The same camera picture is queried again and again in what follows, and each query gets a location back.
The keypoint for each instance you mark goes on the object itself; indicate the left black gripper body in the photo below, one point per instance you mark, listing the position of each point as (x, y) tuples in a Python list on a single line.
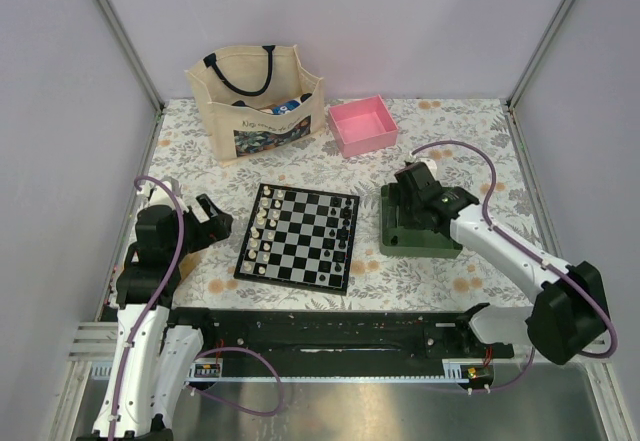
[(196, 234)]

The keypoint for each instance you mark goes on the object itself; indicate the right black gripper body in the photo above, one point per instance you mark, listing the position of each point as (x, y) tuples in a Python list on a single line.
[(408, 208)]

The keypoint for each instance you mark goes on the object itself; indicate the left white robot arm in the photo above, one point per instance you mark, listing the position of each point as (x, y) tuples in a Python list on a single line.
[(155, 344)]

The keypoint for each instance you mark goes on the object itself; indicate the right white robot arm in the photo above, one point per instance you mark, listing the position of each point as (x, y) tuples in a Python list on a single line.
[(568, 309)]

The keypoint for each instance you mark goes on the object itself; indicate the green plastic tray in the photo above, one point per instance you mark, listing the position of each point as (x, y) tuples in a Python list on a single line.
[(415, 238)]

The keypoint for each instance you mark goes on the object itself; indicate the white bishop far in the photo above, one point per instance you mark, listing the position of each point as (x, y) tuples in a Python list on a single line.
[(261, 217)]

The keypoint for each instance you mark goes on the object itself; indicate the floral table mat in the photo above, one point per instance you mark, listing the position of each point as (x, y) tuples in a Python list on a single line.
[(470, 141)]

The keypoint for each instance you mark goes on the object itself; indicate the pink plastic box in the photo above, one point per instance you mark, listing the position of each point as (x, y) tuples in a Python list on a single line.
[(362, 126)]

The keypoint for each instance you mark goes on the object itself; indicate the black and white chessboard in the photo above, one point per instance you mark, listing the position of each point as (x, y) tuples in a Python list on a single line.
[(297, 247)]

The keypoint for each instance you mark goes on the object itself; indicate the cream canvas tote bag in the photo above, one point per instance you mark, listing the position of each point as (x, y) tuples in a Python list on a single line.
[(234, 89)]

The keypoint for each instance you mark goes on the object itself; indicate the blue white carton in bag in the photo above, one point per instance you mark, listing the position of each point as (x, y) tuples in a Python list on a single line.
[(290, 105)]

